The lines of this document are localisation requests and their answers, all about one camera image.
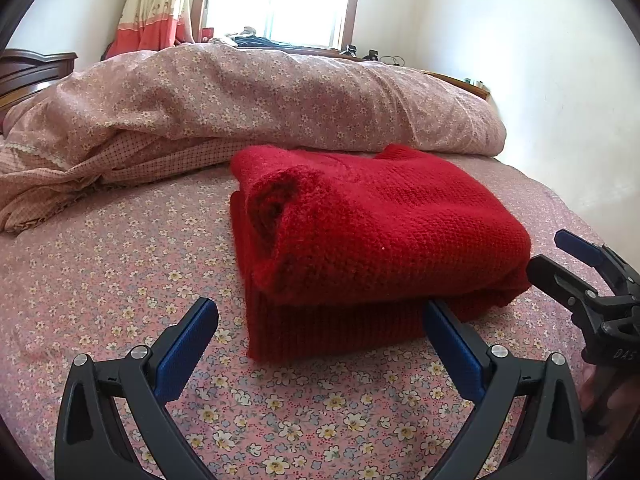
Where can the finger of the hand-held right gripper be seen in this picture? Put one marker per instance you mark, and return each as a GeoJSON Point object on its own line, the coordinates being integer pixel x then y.
{"type": "Point", "coordinates": [550, 272]}
{"type": "Point", "coordinates": [580, 250]}

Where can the dark clothes pile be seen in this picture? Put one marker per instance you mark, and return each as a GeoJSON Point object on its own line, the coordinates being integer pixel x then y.
{"type": "Point", "coordinates": [255, 41]}

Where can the small red box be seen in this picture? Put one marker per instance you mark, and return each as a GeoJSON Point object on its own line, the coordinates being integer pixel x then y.
{"type": "Point", "coordinates": [208, 35]}

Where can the cream and red curtain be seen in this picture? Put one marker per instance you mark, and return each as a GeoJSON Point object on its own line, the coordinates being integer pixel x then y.
{"type": "Point", "coordinates": [150, 10]}

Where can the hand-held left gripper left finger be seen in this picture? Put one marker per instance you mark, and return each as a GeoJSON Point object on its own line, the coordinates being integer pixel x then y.
{"type": "Point", "coordinates": [185, 350]}

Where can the dark wooden headboard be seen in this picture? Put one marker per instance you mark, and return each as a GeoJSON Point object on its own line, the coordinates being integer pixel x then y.
{"type": "Point", "coordinates": [30, 72]}

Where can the window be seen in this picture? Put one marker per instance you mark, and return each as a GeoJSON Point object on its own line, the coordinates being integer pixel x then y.
{"type": "Point", "coordinates": [285, 0]}

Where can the red knitted sweater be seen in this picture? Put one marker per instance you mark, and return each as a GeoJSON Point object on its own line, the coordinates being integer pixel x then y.
{"type": "Point", "coordinates": [380, 220]}

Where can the pink floral duvet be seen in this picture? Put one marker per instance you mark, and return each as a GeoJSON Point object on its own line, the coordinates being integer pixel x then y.
{"type": "Point", "coordinates": [250, 95]}

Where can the pink floral bed sheet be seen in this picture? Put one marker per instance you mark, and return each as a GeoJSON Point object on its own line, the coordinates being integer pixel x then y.
{"type": "Point", "coordinates": [125, 270]}

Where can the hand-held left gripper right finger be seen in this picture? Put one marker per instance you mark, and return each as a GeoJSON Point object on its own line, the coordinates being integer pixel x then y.
{"type": "Point", "coordinates": [457, 355]}

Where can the person's right hand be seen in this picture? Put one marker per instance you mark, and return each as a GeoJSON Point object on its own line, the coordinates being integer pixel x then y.
{"type": "Point", "coordinates": [590, 387]}

